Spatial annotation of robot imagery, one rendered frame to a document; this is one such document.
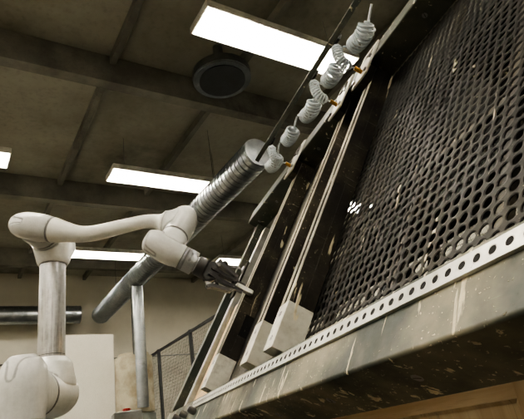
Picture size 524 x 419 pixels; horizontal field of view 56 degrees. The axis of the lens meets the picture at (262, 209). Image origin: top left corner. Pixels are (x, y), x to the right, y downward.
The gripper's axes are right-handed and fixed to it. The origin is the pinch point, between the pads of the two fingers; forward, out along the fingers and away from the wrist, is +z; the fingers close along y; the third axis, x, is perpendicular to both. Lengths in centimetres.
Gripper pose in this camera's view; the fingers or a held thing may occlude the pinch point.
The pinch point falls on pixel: (244, 289)
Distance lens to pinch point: 188.4
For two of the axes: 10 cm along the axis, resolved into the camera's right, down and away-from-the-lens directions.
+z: 8.8, 4.7, 0.9
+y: 3.5, -7.6, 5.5
